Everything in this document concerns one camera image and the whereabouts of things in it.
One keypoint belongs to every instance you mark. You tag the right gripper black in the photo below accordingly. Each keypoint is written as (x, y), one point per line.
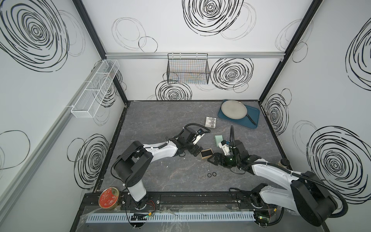
(216, 159)

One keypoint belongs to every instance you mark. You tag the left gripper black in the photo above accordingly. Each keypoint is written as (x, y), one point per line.
(193, 150)

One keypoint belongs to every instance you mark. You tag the tan box base black insert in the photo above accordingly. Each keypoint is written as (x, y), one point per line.
(205, 154)

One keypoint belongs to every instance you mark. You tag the mint green jewelry box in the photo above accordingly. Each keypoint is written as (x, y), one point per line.
(218, 139)

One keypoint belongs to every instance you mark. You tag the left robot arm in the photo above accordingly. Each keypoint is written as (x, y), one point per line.
(131, 166)

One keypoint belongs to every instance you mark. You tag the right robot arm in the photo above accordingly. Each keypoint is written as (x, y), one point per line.
(303, 193)

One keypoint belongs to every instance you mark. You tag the grey round pan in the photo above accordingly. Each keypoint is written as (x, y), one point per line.
(235, 110)

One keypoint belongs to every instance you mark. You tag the teal tray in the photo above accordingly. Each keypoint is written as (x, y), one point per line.
(252, 111)

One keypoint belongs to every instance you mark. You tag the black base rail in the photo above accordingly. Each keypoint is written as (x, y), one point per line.
(159, 199)

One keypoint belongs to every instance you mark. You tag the black wire basket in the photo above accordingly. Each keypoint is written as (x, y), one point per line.
(188, 68)

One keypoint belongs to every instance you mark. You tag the white wire shelf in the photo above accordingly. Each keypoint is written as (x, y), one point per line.
(95, 89)

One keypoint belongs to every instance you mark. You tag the white slotted cable duct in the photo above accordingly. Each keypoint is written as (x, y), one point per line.
(170, 217)

